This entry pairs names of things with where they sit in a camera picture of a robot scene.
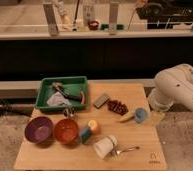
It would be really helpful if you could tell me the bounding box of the red bowl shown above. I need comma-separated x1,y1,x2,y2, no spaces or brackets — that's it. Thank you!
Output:
54,119,79,145

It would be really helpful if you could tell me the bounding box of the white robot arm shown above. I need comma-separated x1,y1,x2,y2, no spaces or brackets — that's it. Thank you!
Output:
146,64,193,127

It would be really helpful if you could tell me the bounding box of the black handled tool in tray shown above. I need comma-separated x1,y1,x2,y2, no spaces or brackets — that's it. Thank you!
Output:
52,82,81,101

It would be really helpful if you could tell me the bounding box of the red grapes bunch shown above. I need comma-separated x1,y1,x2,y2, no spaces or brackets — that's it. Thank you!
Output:
108,100,128,115

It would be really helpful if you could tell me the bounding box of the small metal clip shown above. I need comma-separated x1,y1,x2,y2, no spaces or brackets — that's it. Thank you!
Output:
63,107,75,118

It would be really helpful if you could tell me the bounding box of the white cup on side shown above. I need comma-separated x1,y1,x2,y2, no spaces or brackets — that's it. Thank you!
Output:
93,135,117,159

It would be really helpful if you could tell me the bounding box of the blue cup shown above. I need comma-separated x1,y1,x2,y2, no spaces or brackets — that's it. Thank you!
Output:
134,108,147,123

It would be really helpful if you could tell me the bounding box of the yellow banana toy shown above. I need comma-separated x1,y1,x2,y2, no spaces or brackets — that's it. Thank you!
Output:
119,111,134,122

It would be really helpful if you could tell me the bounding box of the grey rectangular block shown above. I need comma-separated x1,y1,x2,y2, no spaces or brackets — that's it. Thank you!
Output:
93,93,110,108

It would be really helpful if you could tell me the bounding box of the wooden board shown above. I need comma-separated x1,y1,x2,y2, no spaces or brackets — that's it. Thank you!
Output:
14,83,167,171

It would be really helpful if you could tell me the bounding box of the grey cloth in tray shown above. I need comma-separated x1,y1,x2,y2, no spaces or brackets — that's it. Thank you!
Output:
47,92,71,106

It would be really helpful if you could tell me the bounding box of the orange and teal toy block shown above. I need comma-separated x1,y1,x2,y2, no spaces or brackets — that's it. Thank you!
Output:
79,120,100,143

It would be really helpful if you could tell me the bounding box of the purple bowl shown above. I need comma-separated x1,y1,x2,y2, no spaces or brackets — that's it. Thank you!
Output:
24,116,53,144

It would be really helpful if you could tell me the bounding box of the green plastic tray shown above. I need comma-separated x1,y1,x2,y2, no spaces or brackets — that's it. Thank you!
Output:
35,76,88,112

